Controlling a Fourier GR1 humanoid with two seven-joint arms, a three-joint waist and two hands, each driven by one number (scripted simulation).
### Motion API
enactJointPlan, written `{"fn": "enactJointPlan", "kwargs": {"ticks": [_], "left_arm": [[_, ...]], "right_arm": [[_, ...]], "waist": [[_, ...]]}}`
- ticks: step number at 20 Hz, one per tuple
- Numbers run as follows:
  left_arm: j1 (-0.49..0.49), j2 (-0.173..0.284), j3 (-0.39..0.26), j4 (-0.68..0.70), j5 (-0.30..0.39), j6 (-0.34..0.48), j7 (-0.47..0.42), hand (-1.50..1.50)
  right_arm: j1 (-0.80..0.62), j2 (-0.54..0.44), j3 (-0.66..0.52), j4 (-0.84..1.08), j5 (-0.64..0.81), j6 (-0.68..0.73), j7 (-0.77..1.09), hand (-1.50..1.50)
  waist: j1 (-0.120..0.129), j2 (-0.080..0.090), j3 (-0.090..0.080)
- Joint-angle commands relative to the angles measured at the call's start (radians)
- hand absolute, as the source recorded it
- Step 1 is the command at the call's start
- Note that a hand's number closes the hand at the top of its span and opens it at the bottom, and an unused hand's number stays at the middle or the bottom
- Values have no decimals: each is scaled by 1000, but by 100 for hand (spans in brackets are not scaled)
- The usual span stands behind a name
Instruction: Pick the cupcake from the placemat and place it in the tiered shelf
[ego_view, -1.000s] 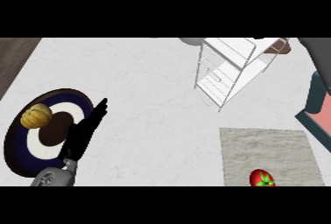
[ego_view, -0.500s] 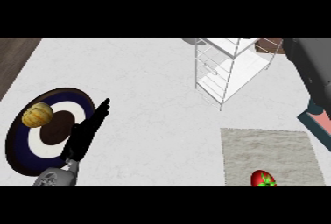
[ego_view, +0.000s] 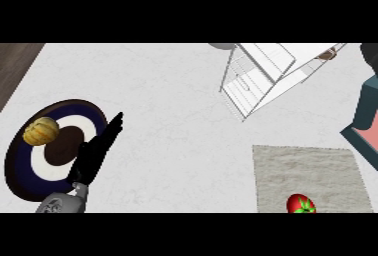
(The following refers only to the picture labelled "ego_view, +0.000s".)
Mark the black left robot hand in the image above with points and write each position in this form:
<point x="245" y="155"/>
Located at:
<point x="96" y="153"/>

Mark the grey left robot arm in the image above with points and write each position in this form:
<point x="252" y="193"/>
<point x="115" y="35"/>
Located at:
<point x="62" y="202"/>

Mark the round blue brown white placemat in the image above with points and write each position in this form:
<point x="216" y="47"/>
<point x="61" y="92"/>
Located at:
<point x="34" y="166"/>

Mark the yellow cupcake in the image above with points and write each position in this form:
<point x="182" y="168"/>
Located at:
<point x="40" y="131"/>

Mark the beige rectangular placemat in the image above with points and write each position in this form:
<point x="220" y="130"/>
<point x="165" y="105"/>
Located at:
<point x="310" y="176"/>

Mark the grey round object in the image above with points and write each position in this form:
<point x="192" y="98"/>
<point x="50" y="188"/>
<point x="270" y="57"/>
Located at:
<point x="221" y="45"/>

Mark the red tomato with green stem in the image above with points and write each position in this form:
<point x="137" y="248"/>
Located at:
<point x="300" y="204"/>

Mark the brown round object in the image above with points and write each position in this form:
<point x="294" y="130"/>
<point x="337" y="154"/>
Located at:
<point x="326" y="54"/>

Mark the dark rounded appliance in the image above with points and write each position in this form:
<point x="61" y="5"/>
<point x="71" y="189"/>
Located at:
<point x="371" y="55"/>

